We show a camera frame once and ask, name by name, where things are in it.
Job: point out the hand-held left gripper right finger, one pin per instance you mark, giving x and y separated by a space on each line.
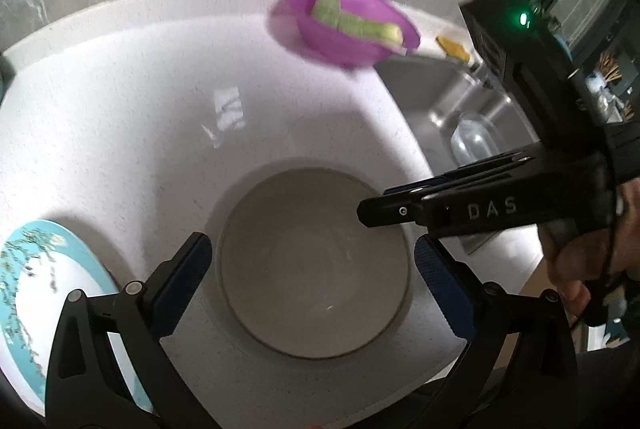
445 289

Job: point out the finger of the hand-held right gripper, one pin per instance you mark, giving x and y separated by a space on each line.
475 169
500 206

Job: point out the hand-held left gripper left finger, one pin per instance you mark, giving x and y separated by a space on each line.
185 281

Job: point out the large white bowl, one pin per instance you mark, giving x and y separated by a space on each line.
315 264

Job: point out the teal floral plate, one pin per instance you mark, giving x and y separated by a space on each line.
35 289

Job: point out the person's right hand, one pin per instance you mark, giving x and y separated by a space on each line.
575 254

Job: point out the clear plastic container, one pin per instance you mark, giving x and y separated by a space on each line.
475 141

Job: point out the small white figurine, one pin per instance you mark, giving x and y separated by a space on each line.
602 94

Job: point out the stainless steel sink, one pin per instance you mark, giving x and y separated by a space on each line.
425 94

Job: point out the yellow sponge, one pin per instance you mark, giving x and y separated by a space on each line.
452 49

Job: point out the purple plastic bowl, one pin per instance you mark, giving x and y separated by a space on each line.
340 46

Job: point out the green vegetable pieces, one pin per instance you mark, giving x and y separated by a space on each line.
350 21

